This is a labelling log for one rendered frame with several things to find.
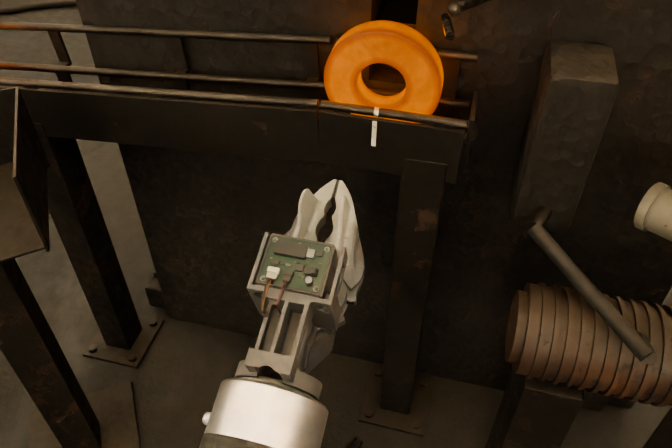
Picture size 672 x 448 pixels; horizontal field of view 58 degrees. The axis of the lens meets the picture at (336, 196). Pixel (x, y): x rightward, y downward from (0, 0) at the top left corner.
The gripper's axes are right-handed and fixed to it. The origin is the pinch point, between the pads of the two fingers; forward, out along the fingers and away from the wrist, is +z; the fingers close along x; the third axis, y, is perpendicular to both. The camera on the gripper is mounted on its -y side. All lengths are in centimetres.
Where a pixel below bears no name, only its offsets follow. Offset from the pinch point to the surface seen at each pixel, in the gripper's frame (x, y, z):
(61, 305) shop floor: 74, -80, 3
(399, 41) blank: -2.0, -2.0, 23.9
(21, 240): 39.8, -12.7, -6.6
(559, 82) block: -20.9, -2.0, 20.5
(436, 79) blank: -7.0, -6.3, 22.5
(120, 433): 44, -71, -21
